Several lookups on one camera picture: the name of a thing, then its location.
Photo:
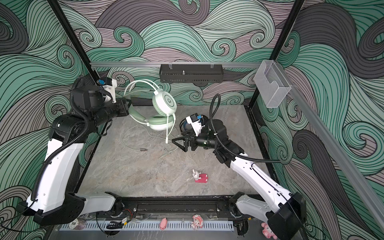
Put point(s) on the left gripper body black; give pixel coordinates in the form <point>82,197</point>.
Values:
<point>116,110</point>

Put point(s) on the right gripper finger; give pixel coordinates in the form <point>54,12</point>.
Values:
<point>183,146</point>
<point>180,139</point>

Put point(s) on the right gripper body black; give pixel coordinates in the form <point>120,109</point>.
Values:
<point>202,141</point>

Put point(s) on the mint green headphones with cable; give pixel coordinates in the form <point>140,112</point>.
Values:
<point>163,102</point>

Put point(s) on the black blue headphones with cable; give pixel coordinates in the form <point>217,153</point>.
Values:
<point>185,126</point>

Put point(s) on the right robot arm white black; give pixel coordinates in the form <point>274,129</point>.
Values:
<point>281,212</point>

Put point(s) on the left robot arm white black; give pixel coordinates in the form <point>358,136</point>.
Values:
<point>50,203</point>

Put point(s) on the pink toy on table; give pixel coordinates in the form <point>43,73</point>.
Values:
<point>198,177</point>

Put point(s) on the pink white doll toy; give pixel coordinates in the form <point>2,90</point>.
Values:
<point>197,222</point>

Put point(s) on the small pink figure toy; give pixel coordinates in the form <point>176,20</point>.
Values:
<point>163,224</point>

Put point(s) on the pink pig plush toy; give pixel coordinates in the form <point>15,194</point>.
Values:
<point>267,232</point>

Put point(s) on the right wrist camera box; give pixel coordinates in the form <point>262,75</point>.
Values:
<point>196,121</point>

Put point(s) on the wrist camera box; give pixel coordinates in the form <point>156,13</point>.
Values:
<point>109,85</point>
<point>196,121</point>

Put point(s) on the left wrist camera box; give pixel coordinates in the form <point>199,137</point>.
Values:
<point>109,85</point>

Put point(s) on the aluminium wall rail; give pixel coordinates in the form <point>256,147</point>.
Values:
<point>137,64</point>

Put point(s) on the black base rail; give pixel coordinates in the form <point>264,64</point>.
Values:
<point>186,204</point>

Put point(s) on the black perforated wall tray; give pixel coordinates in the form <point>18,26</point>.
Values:
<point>196,74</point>

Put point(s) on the white slotted cable duct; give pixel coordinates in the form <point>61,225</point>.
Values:
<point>221,226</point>

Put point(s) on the clear plastic wall bin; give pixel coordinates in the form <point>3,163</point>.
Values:
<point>272,83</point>

